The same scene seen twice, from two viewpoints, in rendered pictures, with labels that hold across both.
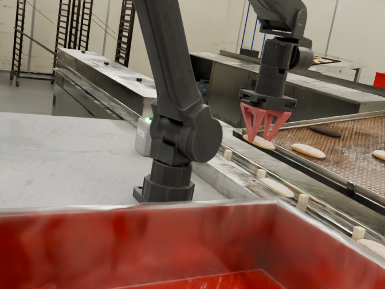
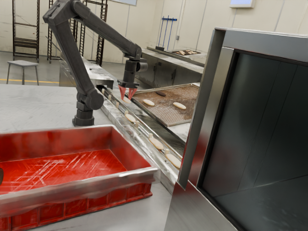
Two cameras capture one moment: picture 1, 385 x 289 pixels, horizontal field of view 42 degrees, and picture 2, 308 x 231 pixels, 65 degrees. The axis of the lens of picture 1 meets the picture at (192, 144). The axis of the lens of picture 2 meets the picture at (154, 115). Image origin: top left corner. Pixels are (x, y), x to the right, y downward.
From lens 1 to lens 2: 0.33 m
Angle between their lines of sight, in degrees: 7
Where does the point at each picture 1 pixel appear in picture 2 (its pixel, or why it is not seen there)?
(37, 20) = not seen: hidden behind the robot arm
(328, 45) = (197, 44)
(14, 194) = (23, 122)
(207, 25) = (143, 33)
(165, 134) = (81, 99)
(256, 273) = (107, 150)
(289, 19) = (132, 52)
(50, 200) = (37, 124)
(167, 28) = (74, 62)
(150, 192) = (76, 121)
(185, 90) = (85, 84)
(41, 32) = not seen: hidden behind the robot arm
